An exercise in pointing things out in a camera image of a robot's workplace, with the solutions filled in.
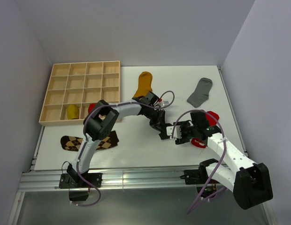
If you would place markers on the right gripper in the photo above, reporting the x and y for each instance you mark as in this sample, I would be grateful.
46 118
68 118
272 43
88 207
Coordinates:
183 140

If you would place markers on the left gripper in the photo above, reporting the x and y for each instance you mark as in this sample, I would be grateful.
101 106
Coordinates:
159 122

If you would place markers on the black sock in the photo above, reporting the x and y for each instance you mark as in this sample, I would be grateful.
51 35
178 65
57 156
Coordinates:
164 134

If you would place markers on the red santa sock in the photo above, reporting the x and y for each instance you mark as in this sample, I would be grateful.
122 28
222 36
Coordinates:
91 107
212 118

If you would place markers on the yellow bear sock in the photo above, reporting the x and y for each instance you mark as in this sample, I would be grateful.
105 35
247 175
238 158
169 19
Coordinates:
72 112

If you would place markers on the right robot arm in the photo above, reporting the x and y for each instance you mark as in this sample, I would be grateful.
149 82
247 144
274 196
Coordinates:
248 181

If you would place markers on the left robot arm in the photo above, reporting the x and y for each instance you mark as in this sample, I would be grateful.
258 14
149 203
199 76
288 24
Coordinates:
100 122

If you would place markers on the grey sock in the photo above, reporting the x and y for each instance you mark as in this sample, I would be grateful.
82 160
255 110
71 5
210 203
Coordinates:
201 93

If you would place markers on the mustard striped-cuff sock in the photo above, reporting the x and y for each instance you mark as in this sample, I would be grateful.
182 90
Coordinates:
144 84

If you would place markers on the wooden compartment tray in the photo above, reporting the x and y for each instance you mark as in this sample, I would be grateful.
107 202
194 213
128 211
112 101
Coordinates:
81 84

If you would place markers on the brown argyle sock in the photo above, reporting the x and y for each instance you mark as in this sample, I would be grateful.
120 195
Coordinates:
73 143

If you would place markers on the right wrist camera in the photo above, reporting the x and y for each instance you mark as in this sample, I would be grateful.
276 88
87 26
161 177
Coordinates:
174 132

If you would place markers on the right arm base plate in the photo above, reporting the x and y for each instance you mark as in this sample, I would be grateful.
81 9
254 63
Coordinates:
194 176

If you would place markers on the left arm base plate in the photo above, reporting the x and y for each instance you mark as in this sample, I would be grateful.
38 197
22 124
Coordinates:
66 181

